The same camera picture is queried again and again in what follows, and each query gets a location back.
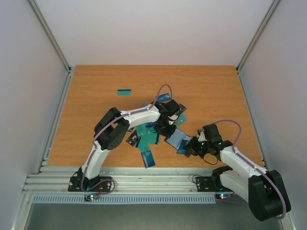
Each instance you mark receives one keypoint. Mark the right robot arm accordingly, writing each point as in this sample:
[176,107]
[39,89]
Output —
[263,190]

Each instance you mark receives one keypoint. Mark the black card lower left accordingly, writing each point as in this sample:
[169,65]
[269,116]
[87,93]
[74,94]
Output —
[133,139]

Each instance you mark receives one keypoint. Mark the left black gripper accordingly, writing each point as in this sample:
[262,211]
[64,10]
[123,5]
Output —
[168,133]

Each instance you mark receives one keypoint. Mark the lone green card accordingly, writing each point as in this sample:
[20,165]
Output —
[124,92]

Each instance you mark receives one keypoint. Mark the navy blue card holder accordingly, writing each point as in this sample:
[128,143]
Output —
[178,140]

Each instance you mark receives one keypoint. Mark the black card right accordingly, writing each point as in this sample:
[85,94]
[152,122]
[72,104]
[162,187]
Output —
[182,108]

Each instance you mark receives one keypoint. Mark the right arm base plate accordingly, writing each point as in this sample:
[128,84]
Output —
[205,184]

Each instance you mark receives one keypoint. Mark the blue card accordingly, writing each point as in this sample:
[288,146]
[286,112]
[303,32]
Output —
[151,124]
[148,159]
[163,97]

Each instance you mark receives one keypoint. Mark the blue card bottom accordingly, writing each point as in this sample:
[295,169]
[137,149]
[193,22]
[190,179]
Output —
[148,159]

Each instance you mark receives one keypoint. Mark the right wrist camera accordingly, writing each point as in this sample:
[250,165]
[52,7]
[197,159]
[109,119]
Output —
[201,136]

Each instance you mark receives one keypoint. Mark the blue card centre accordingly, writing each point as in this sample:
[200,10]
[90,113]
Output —
[151,124]

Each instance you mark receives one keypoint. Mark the black card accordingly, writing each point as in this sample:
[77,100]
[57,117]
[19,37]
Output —
[182,108]
[133,139]

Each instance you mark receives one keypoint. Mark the green card with stripe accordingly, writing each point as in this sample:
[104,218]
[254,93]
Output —
[148,137]

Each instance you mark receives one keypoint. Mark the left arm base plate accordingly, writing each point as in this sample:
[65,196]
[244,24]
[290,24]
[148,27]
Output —
[98,184]

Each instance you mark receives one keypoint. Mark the grey slotted cable duct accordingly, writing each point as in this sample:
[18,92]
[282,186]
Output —
[124,199]

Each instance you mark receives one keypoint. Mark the green card centre left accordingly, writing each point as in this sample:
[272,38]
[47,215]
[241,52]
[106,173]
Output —
[142,130]

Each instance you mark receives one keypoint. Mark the green card right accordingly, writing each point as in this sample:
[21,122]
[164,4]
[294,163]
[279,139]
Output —
[182,119]

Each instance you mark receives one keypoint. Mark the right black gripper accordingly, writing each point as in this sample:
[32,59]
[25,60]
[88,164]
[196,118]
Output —
[192,146]

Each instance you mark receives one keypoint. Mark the blue card top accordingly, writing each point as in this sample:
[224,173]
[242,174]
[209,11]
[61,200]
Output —
[163,97]

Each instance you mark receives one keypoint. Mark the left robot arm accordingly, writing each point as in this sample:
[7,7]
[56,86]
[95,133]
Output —
[112,128]

